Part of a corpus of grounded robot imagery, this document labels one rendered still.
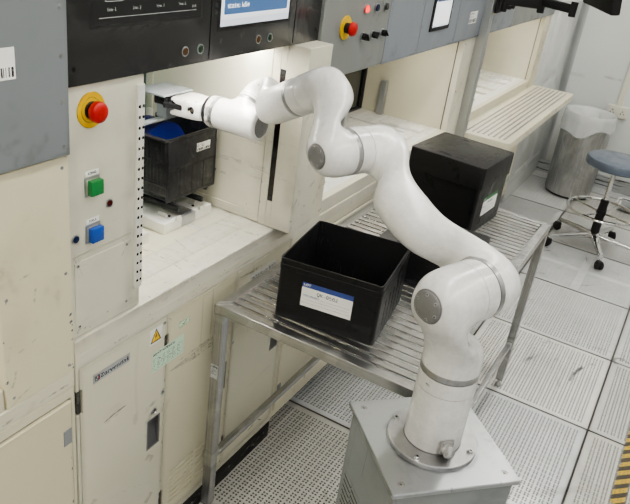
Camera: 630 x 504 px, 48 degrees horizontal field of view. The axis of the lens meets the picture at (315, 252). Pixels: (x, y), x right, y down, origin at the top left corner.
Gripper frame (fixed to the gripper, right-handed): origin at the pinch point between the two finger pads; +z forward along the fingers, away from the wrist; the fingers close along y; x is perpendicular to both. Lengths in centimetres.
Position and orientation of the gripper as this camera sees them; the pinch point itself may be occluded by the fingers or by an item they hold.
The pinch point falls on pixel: (165, 96)
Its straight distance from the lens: 200.6
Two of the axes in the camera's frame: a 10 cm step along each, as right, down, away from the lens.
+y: 5.0, -3.3, 8.0
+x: 1.3, -8.9, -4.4
